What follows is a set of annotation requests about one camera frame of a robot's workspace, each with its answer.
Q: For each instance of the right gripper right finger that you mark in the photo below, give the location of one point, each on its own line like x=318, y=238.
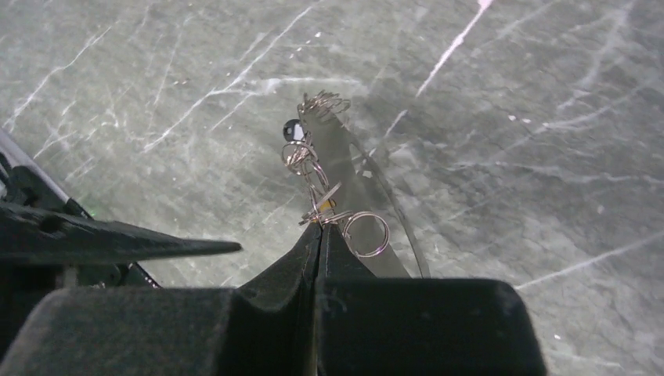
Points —
x=368, y=325

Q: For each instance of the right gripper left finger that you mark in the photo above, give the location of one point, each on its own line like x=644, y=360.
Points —
x=261, y=328

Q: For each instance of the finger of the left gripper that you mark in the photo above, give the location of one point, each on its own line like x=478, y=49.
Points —
x=32, y=236

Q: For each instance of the key with yellow tag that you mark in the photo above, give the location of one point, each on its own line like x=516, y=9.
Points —
x=323, y=204

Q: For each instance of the black key tag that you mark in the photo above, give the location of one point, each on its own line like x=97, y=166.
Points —
x=293, y=131

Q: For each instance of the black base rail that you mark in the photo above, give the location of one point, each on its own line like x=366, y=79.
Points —
x=24, y=182

